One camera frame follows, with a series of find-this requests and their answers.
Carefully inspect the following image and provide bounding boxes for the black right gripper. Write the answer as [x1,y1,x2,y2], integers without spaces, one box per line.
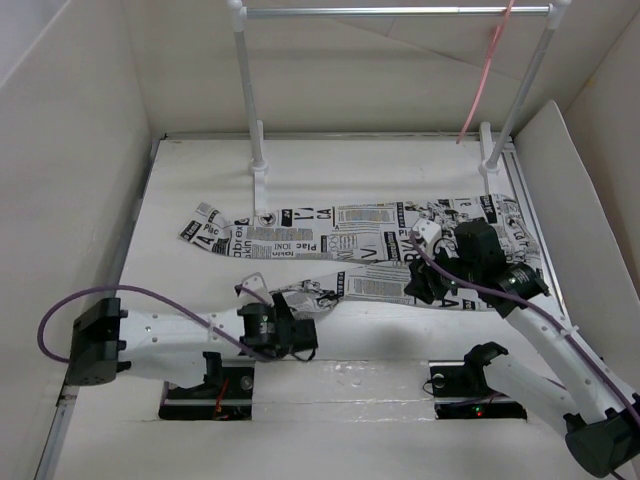
[402,239,480,304]

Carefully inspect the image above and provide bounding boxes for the newspaper print trousers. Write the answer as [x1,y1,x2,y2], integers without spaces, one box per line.
[178,194,543,312]

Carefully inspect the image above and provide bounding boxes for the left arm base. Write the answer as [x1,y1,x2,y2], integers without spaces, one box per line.
[158,362,255,422]

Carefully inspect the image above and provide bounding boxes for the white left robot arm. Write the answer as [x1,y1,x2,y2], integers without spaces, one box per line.
[66,284,318,397]

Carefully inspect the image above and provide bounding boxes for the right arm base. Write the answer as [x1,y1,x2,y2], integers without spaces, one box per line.
[423,361,528,420]

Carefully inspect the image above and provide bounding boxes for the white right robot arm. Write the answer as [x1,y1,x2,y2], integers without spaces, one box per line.
[405,219,639,478]

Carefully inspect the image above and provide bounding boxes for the white clothes rack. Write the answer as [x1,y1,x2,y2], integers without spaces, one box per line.
[227,1,571,215]

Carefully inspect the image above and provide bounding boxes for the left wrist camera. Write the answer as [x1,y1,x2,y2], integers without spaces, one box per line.
[234,273,272,305]

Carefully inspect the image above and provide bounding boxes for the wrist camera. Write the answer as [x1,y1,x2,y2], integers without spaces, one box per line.
[411,218,442,250]
[234,273,272,305]

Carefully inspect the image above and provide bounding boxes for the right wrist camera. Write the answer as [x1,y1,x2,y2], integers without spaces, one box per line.
[411,218,442,250]

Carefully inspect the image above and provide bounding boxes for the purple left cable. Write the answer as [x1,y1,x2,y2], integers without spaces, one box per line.
[38,282,281,362]

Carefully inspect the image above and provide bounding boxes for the purple cable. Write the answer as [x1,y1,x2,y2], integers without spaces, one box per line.
[38,282,281,362]
[409,229,640,411]

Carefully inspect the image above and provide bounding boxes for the aluminium rail right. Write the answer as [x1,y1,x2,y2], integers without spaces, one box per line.
[498,143,569,320]

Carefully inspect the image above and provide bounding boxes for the aluminium rail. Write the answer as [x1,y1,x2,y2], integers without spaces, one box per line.
[498,143,569,320]
[34,138,161,480]

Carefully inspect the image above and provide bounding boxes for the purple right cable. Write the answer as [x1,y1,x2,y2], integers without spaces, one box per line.
[409,229,640,411]

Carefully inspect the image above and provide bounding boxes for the aluminium rail left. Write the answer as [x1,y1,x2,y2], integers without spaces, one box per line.
[34,138,161,480]

